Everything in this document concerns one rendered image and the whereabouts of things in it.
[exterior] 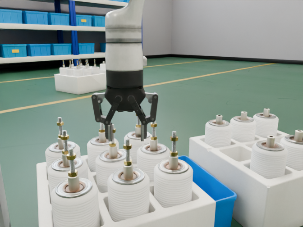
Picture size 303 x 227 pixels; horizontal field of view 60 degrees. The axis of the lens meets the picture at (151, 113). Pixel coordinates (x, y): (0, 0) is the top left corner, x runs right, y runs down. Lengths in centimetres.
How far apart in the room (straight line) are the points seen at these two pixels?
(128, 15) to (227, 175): 60
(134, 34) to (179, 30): 787
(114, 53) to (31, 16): 464
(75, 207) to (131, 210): 12
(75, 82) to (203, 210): 231
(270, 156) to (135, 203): 40
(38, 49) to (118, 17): 466
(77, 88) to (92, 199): 227
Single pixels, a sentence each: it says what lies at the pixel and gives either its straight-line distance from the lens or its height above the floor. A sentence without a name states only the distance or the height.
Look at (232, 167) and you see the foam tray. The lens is 87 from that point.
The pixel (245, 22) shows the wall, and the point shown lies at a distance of 730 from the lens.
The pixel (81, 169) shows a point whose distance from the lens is 67.
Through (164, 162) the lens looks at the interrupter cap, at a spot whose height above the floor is 25.
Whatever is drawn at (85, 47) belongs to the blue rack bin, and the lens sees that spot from 559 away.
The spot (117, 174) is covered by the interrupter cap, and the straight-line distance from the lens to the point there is 62.
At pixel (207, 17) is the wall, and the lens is 784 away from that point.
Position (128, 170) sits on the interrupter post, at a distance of 60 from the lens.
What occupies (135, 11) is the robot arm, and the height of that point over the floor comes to 60.
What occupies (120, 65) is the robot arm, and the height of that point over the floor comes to 51.
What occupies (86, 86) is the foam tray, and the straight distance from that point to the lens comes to 285.
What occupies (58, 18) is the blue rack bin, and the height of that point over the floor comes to 91.
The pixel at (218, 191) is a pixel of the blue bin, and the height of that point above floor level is 9.
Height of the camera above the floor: 55
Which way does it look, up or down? 16 degrees down
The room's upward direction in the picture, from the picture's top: straight up
